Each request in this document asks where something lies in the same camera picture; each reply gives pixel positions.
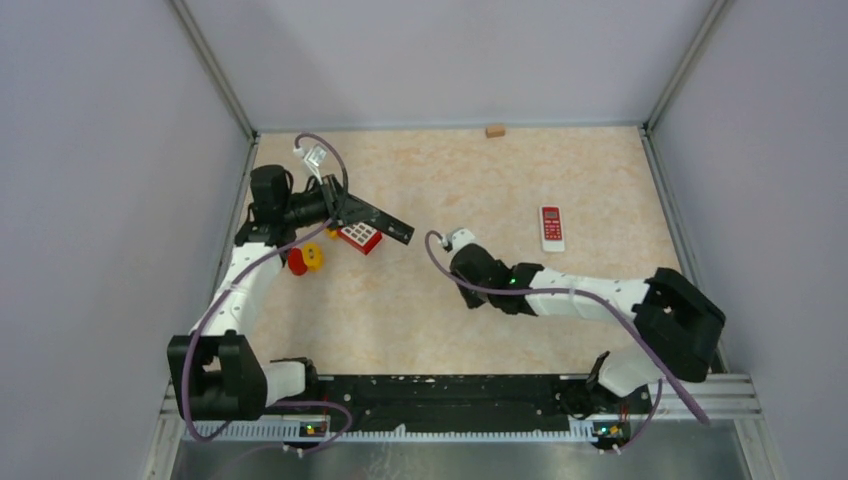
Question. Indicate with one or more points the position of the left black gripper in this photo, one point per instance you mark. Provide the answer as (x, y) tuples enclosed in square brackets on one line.
[(353, 209)]

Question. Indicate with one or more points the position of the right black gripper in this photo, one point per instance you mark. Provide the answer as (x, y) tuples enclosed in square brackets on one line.
[(472, 300)]

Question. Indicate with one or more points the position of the black remote control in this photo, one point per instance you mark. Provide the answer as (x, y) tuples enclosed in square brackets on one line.
[(387, 224)]

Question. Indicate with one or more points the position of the white red remote control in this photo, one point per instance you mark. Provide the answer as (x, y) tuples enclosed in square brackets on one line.
[(551, 229)]

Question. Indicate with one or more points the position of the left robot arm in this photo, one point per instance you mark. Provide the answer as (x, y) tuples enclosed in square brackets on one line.
[(214, 371)]

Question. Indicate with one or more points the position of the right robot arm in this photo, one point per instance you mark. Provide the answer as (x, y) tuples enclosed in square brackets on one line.
[(674, 326)]

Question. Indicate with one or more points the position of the red yellow toy phone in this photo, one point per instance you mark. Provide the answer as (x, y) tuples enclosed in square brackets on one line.
[(361, 236)]

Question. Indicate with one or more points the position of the red yellow toy piece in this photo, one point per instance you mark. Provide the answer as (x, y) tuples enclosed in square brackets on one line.
[(307, 258)]

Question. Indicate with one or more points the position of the small wooden block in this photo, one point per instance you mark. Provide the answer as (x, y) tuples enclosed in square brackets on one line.
[(495, 131)]

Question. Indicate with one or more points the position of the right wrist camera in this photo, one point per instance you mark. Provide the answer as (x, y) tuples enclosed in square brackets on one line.
[(457, 239)]

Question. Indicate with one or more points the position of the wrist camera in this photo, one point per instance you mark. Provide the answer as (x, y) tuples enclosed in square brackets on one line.
[(457, 239), (312, 159)]

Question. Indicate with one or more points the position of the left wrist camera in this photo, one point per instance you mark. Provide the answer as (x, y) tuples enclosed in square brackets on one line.
[(312, 159)]

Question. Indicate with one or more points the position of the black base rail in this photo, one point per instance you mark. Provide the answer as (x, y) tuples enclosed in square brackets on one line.
[(476, 404)]

